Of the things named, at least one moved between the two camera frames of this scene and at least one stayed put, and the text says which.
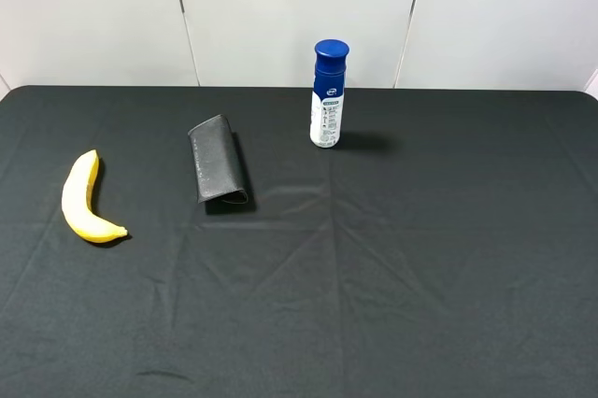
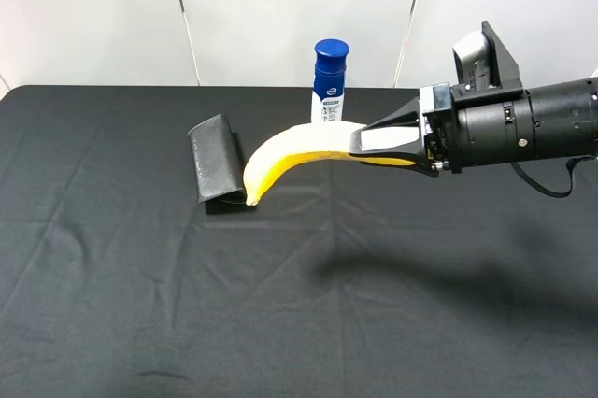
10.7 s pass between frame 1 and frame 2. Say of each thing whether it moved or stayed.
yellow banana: moved
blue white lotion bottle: stayed
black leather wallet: stayed
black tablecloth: stayed
